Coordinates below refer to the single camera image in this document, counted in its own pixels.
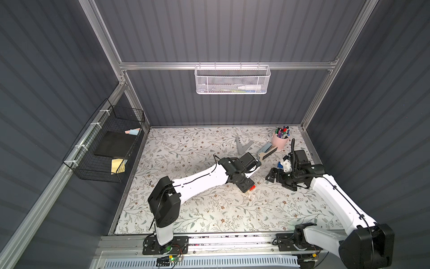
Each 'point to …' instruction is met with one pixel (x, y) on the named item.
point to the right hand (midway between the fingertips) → (274, 181)
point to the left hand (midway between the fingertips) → (248, 184)
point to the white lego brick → (286, 165)
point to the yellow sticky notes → (115, 164)
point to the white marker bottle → (251, 87)
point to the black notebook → (115, 144)
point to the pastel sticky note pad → (133, 131)
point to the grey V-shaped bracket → (240, 149)
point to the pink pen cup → (281, 137)
